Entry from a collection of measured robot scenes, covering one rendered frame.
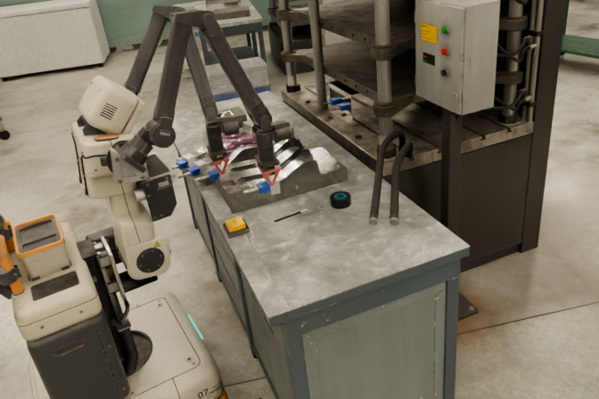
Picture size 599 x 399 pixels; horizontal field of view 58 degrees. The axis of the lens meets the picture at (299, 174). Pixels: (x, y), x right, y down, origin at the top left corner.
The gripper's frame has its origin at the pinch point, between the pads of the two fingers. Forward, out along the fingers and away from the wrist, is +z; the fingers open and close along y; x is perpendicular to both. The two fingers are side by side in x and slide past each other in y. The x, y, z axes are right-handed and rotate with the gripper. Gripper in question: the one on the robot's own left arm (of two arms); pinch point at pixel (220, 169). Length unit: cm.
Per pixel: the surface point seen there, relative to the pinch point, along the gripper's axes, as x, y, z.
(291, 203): -21.4, -24.0, 10.4
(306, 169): -30.5, -19.0, 0.1
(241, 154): -13.2, 15.7, 2.5
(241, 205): -2.3, -19.0, 8.2
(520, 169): -148, -11, 34
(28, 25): 114, 650, 18
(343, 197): -38, -36, 7
